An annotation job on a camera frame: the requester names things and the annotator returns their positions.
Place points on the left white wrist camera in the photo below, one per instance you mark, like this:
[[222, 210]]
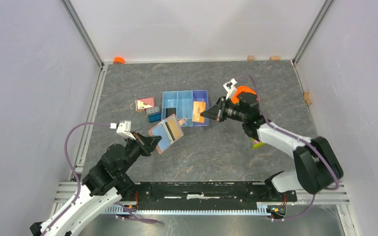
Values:
[[123, 128]]

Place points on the blue toy brick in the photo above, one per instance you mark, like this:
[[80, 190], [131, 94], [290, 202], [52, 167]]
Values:
[[154, 117]]

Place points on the clear toy brick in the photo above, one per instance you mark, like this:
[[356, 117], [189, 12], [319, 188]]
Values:
[[153, 110]]

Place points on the pink wooden puzzle block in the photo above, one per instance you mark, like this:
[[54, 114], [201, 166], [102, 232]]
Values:
[[145, 103]]

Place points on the orange plastic ring toy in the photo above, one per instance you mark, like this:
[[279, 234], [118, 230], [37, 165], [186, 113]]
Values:
[[239, 90]]

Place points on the orange credit card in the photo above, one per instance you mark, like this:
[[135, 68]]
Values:
[[198, 108]]

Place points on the white cable duct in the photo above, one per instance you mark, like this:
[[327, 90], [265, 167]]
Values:
[[202, 208]]

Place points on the pink green brick stack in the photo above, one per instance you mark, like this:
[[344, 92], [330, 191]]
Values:
[[256, 144]]

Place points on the blue purple drawer organizer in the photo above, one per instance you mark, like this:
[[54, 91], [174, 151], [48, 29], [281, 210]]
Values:
[[183, 101]]

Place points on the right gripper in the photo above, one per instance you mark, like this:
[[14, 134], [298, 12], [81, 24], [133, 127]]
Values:
[[217, 112]]

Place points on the black credit card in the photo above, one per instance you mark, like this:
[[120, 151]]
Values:
[[170, 111]]

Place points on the wooden arch block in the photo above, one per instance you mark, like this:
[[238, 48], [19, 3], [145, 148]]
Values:
[[307, 98]]

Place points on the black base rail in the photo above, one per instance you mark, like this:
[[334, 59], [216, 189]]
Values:
[[210, 191]]

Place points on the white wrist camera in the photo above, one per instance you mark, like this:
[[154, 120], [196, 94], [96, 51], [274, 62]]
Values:
[[123, 128], [230, 88]]

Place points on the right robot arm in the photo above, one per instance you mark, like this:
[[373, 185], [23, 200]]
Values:
[[316, 166]]

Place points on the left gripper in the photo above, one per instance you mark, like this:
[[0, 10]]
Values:
[[149, 143]]

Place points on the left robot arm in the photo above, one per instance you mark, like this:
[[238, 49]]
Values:
[[105, 184]]

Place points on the gold striped credit card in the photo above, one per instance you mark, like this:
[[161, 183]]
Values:
[[174, 129]]

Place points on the brown leather card holder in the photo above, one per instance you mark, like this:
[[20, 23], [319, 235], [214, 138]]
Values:
[[160, 130]]

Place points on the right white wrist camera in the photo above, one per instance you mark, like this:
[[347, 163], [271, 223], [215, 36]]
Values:
[[230, 88]]

